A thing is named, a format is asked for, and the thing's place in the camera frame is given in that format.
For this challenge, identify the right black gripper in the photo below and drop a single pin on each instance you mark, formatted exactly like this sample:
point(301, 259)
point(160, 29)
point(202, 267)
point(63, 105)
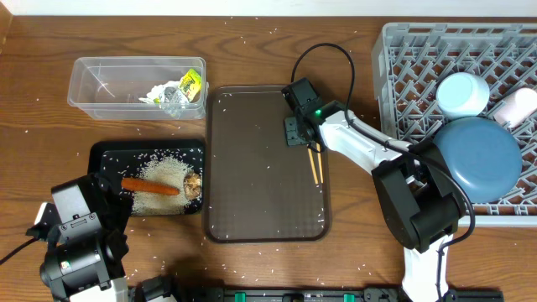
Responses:
point(293, 138)

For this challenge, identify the wooden chopstick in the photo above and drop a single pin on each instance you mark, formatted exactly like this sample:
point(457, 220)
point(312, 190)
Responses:
point(319, 159)
point(313, 167)

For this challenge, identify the green foil snack wrapper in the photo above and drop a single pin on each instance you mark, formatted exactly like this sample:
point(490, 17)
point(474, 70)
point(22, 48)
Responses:
point(190, 84)

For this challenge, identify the white napkin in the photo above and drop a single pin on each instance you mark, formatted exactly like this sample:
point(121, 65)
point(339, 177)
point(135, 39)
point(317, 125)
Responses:
point(168, 97)

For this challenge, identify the orange carrot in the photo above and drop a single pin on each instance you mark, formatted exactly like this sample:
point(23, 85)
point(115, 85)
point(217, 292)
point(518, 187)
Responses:
point(139, 185)

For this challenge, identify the light blue rice bowl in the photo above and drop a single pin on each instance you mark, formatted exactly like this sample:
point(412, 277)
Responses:
point(462, 95)

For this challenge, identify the dark blue plate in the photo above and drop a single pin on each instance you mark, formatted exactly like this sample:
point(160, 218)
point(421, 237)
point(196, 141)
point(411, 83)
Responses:
point(482, 157)

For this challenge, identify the pale pink cup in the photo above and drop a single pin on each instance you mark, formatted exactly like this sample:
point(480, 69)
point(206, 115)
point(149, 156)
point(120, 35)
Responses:
point(517, 107)

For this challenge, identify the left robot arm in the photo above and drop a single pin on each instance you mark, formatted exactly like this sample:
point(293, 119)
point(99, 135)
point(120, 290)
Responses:
point(84, 228)

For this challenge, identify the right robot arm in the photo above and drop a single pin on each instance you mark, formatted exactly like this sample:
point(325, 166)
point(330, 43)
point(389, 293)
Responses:
point(420, 201)

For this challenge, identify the grey dishwasher rack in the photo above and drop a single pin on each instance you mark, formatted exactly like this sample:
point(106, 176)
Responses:
point(411, 59)

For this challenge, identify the black waste tray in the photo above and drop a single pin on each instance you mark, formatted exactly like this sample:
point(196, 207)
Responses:
point(116, 160)

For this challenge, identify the brown serving tray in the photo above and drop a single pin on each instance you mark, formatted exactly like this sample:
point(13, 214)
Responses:
point(257, 188)

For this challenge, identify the brown food scrap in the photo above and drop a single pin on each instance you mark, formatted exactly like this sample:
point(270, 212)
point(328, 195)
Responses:
point(192, 186)

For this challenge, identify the white rice pile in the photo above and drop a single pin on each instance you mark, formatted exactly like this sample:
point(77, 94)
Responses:
point(167, 171)

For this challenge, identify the clear plastic bin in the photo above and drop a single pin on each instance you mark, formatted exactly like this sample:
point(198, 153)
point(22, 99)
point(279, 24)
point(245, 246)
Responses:
point(109, 88)

